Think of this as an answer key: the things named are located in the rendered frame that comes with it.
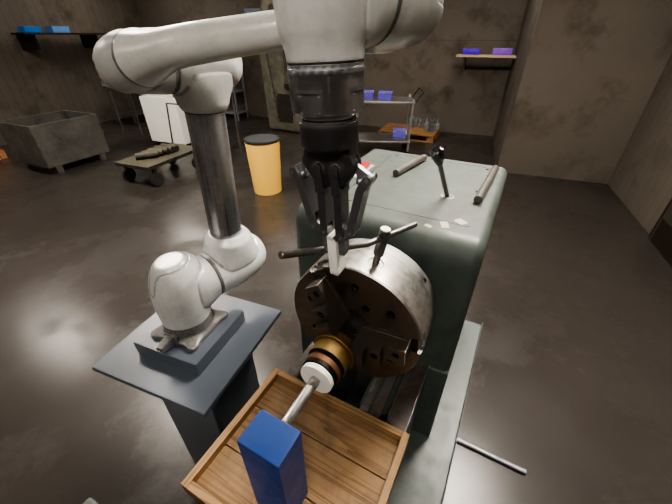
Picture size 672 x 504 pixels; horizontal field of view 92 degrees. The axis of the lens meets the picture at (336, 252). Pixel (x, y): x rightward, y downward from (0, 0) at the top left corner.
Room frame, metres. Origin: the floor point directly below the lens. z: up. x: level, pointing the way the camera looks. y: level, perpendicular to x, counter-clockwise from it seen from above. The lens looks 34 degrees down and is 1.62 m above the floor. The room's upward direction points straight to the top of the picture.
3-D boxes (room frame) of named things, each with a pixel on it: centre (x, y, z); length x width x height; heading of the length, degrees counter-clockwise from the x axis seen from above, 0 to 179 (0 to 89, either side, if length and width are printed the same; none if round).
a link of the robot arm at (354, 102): (0.44, 0.01, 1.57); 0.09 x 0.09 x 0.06
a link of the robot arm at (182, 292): (0.79, 0.49, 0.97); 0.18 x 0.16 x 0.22; 141
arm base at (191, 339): (0.77, 0.50, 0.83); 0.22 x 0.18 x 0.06; 159
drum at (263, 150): (3.83, 0.85, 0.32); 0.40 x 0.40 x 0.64
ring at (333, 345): (0.43, 0.01, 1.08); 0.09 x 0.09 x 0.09; 62
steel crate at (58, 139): (4.89, 4.08, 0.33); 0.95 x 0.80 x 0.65; 160
